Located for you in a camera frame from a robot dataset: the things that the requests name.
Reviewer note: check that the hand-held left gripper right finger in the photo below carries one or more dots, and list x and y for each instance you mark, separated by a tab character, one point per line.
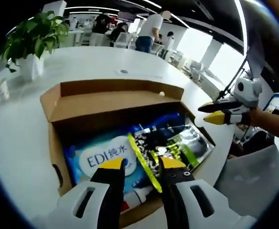
189	202

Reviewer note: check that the wall poster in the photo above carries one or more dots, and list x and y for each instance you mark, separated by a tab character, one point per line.
278	101

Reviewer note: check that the light blue wet wipes pack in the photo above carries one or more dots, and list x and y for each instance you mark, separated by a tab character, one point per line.
94	157

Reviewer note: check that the person's right hand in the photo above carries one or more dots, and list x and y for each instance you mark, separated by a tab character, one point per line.
258	117

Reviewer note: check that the green black soft packet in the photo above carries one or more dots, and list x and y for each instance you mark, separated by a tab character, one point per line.
191	143

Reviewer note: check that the dark blue wipes pack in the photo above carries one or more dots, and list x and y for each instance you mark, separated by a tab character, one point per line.
168	120

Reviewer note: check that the white spray bottle red label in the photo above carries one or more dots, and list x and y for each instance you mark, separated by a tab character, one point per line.
139	194

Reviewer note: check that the brown cardboard shoe box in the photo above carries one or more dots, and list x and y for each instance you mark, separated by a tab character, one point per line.
86	107

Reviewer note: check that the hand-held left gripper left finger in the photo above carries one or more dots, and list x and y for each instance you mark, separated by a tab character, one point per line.
98	188

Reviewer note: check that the green plant in white pot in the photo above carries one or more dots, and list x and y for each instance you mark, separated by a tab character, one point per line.
34	35

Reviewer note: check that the small white paper cup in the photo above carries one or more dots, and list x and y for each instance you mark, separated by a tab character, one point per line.
3	89

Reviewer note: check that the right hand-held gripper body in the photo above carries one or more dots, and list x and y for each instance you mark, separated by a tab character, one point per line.
247	91

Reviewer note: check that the white office chair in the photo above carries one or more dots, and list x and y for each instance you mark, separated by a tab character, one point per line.
125	40

